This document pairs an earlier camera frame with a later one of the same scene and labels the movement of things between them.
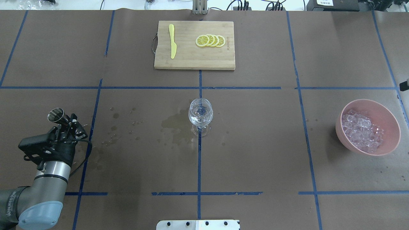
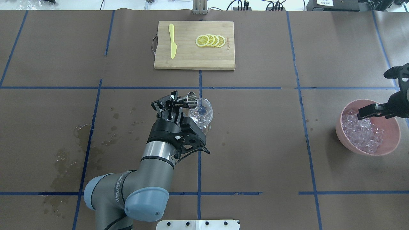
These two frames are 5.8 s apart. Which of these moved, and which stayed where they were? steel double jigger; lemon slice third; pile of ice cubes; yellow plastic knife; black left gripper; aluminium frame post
Moved: black left gripper; steel double jigger
Stayed: pile of ice cubes; yellow plastic knife; lemon slice third; aluminium frame post
